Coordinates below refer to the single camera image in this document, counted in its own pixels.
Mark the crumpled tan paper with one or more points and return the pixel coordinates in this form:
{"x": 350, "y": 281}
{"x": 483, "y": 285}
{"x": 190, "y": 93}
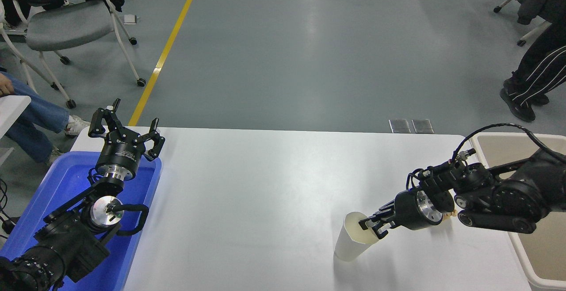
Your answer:
{"x": 451, "y": 214}

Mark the blue plastic tray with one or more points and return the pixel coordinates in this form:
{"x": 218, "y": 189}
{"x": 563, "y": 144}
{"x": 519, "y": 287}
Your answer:
{"x": 66, "y": 180}

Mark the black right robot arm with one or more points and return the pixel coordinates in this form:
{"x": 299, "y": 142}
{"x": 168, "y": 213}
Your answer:
{"x": 517, "y": 198}

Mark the silver floor plate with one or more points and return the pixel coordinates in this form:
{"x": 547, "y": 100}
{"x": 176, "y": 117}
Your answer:
{"x": 422, "y": 126}
{"x": 399, "y": 126}

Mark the small grey floor plate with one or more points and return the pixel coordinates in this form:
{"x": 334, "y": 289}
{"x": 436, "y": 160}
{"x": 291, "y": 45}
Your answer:
{"x": 130, "y": 19}

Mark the person's hand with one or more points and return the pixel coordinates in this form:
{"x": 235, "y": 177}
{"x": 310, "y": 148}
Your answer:
{"x": 5, "y": 87}

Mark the standing person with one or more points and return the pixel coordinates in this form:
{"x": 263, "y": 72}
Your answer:
{"x": 537, "y": 72}

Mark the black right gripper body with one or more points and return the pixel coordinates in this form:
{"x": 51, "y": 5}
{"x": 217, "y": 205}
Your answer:
{"x": 409, "y": 211}

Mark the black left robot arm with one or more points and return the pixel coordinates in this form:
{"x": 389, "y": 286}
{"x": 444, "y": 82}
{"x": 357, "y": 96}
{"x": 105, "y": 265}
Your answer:
{"x": 66, "y": 242}

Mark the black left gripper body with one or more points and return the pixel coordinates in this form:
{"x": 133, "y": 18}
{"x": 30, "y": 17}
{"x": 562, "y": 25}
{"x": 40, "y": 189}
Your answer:
{"x": 120, "y": 151}

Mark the black power adapter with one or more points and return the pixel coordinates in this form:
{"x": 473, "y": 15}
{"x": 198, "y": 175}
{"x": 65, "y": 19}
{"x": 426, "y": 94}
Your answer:
{"x": 9, "y": 225}

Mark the grey chair white frame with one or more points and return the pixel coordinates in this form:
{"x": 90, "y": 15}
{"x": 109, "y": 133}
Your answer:
{"x": 66, "y": 28}

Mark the white paper cup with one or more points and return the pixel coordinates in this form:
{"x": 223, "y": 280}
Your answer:
{"x": 349, "y": 244}

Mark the seated person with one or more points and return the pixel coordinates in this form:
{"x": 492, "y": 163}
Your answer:
{"x": 37, "y": 112}

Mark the white-legged office chair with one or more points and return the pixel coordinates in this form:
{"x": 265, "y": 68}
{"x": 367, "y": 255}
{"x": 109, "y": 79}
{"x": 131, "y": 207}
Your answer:
{"x": 533, "y": 32}

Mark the white side table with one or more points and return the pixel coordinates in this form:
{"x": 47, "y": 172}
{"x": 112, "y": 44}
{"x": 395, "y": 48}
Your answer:
{"x": 11, "y": 112}

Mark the large pale bin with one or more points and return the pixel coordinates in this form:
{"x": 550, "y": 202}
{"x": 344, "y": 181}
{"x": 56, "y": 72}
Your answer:
{"x": 544, "y": 255}

